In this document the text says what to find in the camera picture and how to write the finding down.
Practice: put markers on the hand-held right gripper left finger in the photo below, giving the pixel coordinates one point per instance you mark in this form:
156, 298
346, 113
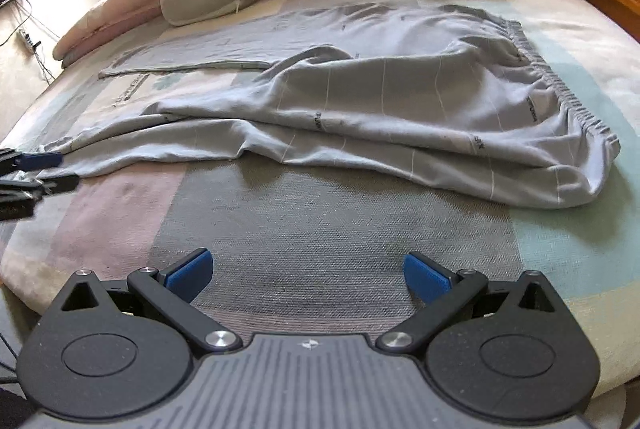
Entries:
190, 275

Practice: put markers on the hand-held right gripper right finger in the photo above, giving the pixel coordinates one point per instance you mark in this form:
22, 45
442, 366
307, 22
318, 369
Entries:
425, 277

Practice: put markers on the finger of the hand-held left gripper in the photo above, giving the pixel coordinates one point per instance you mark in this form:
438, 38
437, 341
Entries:
42, 159
60, 183

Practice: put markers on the grey pants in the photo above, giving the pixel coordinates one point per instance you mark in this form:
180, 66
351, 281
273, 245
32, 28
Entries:
400, 109

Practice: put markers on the wall power strip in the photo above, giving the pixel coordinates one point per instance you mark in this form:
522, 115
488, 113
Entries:
27, 40

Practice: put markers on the bed with patchwork sheet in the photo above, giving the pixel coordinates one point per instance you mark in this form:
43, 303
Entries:
325, 234

